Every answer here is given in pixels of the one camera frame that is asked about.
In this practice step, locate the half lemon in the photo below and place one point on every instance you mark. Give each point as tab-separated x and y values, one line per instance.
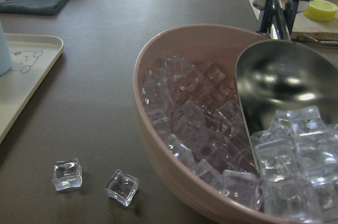
321	11

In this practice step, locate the bamboo cutting board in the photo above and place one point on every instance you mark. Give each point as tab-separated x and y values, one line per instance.
326	31

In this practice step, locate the loose ice cube right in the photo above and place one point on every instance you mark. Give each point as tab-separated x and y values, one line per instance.
122	187

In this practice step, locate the pile of clear ice cubes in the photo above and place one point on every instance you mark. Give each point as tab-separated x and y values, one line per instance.
289	170

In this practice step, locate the loose ice cube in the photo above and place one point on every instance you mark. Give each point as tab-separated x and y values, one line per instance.
122	187
67	174

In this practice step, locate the blue cup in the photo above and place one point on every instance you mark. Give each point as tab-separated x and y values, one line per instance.
5	56

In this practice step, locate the pink bowl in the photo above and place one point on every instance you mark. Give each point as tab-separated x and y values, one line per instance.
224	45

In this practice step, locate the loose ice cube left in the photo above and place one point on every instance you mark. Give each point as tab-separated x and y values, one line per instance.
67	174

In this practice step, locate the metal ice scoop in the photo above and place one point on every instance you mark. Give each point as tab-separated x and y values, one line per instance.
280	74

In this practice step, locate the grey folded cloth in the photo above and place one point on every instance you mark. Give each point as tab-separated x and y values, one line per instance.
32	7

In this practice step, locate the cream rabbit tray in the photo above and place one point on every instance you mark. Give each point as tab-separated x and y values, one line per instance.
32	58

